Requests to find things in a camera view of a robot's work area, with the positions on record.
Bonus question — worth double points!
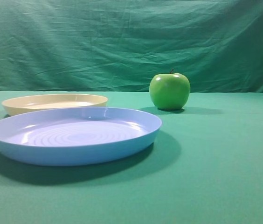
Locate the blue plastic plate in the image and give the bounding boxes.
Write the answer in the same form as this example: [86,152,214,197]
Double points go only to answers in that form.
[0,107,162,166]

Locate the green table cloth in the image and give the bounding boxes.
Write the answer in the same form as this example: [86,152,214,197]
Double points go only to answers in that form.
[0,92,263,224]

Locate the green backdrop cloth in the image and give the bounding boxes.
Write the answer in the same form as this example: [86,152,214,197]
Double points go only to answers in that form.
[0,0,263,92]

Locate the green apple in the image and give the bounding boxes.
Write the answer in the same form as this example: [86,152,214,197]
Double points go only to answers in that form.
[149,71,191,110]

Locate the yellow plastic plate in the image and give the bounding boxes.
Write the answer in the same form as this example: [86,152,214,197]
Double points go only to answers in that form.
[2,94,108,116]

